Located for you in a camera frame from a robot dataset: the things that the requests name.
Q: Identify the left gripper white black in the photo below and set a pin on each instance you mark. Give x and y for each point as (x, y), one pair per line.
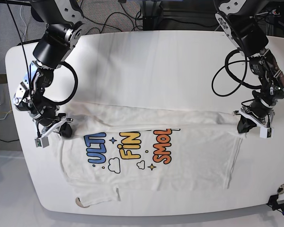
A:
(254, 113)

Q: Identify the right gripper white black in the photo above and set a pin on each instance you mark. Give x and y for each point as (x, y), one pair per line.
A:
(59, 124)

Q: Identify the white printed T-shirt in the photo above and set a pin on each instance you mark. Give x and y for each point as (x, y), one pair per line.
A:
(117, 147)

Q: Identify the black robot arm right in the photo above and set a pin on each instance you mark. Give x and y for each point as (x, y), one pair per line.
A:
(64, 19)

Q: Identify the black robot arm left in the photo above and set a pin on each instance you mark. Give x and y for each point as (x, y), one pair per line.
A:
(237, 19)

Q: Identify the silver table grommet left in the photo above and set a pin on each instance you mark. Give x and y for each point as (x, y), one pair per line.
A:
(79, 203)

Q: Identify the silver table grommet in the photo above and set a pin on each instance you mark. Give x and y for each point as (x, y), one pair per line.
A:
(79, 203)
(280, 189)

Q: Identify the silver table grommet right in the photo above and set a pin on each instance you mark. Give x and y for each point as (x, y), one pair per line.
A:
(280, 189)

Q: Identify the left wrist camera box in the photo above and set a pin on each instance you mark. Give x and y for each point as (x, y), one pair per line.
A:
(266, 133)

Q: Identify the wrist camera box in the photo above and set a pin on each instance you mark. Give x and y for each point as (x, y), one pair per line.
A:
(42, 142)
(266, 133)

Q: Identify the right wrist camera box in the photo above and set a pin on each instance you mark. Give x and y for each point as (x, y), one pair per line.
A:
(42, 142)

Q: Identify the black clamp with cable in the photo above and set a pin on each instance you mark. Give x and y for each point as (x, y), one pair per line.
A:
(274, 205)

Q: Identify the black aluminium frame post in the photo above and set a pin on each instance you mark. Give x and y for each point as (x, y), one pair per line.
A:
(151, 13)

